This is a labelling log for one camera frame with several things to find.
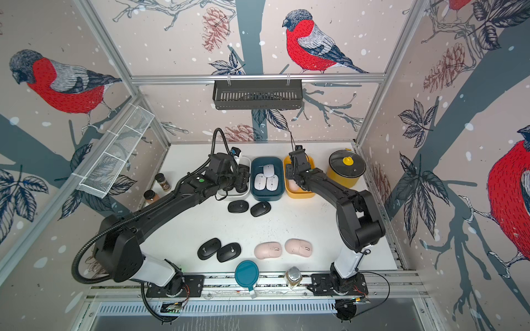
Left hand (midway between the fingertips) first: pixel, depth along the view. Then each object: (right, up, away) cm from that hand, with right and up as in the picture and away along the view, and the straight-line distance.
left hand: (246, 168), depth 83 cm
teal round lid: (+2, -36, -13) cm, 39 cm away
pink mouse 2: (+9, -32, -3) cm, 34 cm away
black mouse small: (-1, -4, -9) cm, 10 cm away
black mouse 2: (+6, -19, +9) cm, 22 cm away
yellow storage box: (+23, -13, +12) cm, 29 cm away
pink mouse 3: (+21, -31, -3) cm, 38 cm away
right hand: (+22, +1, +12) cm, 25 cm away
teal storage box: (+3, 0, +24) cm, 24 cm away
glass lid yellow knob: (+47, +2, +11) cm, 48 cm away
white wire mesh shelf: (-57, -2, -5) cm, 57 cm away
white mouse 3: (+5, -7, +17) cm, 19 cm away
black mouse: (-5, -18, +9) cm, 21 cm away
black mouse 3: (-15, -32, -2) cm, 36 cm away
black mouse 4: (-6, -33, -4) cm, 34 cm away
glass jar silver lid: (+18, -35, -17) cm, 43 cm away
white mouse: (+9, -2, +21) cm, 23 cm away
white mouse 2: (+11, -8, +17) cm, 22 cm away
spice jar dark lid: (-42, -5, +12) cm, 44 cm away
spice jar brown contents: (-42, -13, +9) cm, 45 cm away
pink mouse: (+21, -9, +16) cm, 28 cm away
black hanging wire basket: (+4, +37, +23) cm, 44 cm away
